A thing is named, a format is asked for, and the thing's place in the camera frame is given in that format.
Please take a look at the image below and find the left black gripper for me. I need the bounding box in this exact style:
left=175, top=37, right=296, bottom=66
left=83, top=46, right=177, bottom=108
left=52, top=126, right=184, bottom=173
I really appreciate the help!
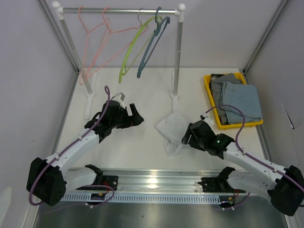
left=110, top=104, right=143, bottom=129

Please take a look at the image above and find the white skirt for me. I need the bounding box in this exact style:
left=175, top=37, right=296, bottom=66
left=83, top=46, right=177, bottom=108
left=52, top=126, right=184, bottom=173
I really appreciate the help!
left=155, top=111, right=196, bottom=157

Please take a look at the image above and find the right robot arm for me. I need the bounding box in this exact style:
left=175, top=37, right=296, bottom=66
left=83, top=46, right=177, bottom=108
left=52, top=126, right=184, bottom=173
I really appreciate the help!
left=181, top=120, right=304, bottom=216

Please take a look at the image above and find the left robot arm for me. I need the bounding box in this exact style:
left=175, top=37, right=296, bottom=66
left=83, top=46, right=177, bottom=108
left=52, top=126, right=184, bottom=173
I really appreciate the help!
left=26, top=100, right=144, bottom=206

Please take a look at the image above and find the lime green hanger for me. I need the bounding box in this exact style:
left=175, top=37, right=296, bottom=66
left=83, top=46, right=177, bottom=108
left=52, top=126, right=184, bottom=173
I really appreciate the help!
left=118, top=17, right=154, bottom=83

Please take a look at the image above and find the blue-grey plastic hanger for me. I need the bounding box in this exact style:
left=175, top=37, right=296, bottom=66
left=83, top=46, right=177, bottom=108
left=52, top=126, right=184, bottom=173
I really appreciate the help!
left=136, top=7, right=171, bottom=78

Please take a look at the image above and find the grey folded garment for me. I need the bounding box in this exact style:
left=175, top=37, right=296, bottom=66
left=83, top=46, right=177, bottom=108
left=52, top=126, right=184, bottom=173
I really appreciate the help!
left=210, top=73, right=247, bottom=125

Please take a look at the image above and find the white clothes rack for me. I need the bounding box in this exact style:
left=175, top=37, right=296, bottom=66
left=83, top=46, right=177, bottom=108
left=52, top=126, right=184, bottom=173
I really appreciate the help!
left=52, top=1, right=186, bottom=120

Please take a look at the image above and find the yellow plastic bin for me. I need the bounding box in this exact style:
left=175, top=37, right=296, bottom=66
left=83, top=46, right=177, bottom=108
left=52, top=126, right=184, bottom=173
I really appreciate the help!
left=203, top=73, right=264, bottom=130

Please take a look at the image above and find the light blue denim garment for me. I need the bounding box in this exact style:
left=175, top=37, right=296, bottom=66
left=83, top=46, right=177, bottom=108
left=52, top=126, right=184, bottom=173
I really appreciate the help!
left=220, top=82, right=262, bottom=124

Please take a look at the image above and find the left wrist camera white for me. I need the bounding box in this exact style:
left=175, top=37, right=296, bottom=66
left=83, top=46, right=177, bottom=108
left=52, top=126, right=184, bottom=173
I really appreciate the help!
left=111, top=92, right=125, bottom=109

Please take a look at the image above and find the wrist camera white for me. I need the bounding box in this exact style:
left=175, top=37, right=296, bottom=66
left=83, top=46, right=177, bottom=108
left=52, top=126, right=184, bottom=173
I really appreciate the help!
left=200, top=114, right=215, bottom=126
left=111, top=92, right=125, bottom=109

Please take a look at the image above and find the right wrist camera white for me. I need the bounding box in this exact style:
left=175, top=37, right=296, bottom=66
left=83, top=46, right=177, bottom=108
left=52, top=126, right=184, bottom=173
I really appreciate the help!
left=200, top=114, right=215, bottom=126

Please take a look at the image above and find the right black mount plate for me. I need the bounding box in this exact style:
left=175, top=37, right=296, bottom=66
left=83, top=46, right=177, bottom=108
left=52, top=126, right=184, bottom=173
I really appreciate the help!
left=198, top=177, right=230, bottom=192

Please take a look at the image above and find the black mount plate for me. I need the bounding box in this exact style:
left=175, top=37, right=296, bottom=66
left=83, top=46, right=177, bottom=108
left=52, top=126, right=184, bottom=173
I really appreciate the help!
left=101, top=175, right=119, bottom=191
left=198, top=177, right=230, bottom=192

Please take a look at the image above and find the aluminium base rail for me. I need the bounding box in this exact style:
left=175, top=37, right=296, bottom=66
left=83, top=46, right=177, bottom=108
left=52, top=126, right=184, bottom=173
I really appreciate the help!
left=64, top=167, right=271, bottom=193

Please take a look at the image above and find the left black mount plate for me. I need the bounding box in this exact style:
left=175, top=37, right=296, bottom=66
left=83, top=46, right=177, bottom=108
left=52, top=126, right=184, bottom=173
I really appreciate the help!
left=101, top=175, right=119, bottom=191

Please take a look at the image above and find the perforated cable tray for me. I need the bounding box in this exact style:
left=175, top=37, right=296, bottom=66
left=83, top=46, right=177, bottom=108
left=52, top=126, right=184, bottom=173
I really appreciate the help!
left=61, top=192, right=221, bottom=205

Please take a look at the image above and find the pink wire hanger right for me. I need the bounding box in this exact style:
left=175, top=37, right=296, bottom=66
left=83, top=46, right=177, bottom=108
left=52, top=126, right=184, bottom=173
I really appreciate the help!
left=82, top=7, right=148, bottom=80

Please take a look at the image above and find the pink wire hanger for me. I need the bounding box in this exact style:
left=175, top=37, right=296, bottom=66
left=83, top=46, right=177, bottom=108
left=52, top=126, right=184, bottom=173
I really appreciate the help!
left=77, top=6, right=111, bottom=86
left=82, top=7, right=148, bottom=80

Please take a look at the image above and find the pink wire hanger left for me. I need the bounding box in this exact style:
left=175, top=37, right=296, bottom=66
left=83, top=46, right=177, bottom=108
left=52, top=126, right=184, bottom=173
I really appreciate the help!
left=77, top=6, right=111, bottom=86

